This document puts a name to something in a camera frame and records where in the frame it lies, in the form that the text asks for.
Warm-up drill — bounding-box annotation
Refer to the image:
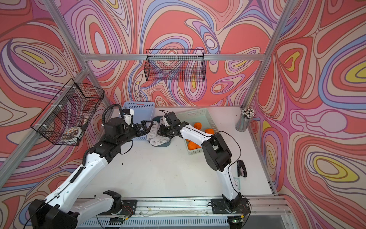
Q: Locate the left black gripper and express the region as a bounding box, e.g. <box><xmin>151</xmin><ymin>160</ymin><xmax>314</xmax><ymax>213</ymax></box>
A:
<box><xmin>115</xmin><ymin>120</ymin><xmax>153</xmax><ymax>148</ymax></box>

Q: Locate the white foam net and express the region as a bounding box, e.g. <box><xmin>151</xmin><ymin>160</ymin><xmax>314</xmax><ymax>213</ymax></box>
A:
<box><xmin>150</xmin><ymin>135</ymin><xmax>170</xmax><ymax>147</ymax></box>
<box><xmin>146</xmin><ymin>121</ymin><xmax>159</xmax><ymax>145</ymax></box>

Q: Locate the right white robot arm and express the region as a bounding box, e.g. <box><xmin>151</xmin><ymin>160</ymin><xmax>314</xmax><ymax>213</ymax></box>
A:
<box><xmin>158</xmin><ymin>112</ymin><xmax>242</xmax><ymax>213</ymax></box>

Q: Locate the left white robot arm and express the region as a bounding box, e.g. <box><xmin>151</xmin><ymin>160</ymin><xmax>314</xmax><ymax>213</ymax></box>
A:
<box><xmin>28</xmin><ymin>114</ymin><xmax>151</xmax><ymax>229</ymax></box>

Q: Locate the dark teal plastic tray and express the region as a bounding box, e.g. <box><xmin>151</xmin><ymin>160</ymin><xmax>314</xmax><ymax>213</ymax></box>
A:
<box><xmin>146</xmin><ymin>116</ymin><xmax>171</xmax><ymax>147</ymax></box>

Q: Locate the lavender perforated plastic basket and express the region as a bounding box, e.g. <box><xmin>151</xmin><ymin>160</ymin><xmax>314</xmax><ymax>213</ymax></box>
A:
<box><xmin>122</xmin><ymin>101</ymin><xmax>155</xmax><ymax>124</ymax></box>

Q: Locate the mint green perforated basket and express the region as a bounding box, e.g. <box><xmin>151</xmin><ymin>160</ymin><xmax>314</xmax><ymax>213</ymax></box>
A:
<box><xmin>176</xmin><ymin>108</ymin><xmax>219</xmax><ymax>156</ymax></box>

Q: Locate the metal cup of pencils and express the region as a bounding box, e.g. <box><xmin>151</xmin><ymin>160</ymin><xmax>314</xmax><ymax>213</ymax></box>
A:
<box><xmin>235</xmin><ymin>107</ymin><xmax>255</xmax><ymax>132</ymax></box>

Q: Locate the black stapler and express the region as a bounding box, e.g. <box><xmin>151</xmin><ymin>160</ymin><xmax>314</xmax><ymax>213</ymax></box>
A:
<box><xmin>237</xmin><ymin>160</ymin><xmax>247</xmax><ymax>177</ymax></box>

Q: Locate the small mint alarm clock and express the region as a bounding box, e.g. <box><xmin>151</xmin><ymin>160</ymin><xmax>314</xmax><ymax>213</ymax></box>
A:
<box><xmin>234</xmin><ymin>177</ymin><xmax>241</xmax><ymax>190</ymax></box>

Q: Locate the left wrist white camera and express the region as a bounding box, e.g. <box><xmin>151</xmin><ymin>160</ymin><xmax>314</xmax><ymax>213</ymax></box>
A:
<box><xmin>121</xmin><ymin>108</ymin><xmax>134</xmax><ymax>127</ymax></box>

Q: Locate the black wire basket back wall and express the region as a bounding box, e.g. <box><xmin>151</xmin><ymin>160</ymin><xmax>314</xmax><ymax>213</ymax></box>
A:
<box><xmin>144</xmin><ymin>48</ymin><xmax>206</xmax><ymax>82</ymax></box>

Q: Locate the black wire basket wall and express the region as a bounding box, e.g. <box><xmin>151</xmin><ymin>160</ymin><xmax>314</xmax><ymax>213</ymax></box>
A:
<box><xmin>144</xmin><ymin>48</ymin><xmax>206</xmax><ymax>82</ymax></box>
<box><xmin>30</xmin><ymin>79</ymin><xmax>104</xmax><ymax>146</ymax></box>

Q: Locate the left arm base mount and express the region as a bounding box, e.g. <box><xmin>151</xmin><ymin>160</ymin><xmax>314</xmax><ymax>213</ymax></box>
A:
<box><xmin>107</xmin><ymin>199</ymin><xmax>137</xmax><ymax>216</ymax></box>

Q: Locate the black wire basket left wall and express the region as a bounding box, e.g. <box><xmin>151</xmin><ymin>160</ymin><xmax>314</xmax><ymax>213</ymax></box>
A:
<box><xmin>30</xmin><ymin>79</ymin><xmax>104</xmax><ymax>146</ymax></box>

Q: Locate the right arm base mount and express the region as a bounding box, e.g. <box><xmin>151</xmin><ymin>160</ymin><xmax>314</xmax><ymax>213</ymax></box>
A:
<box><xmin>207</xmin><ymin>198</ymin><xmax>251</xmax><ymax>215</ymax></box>

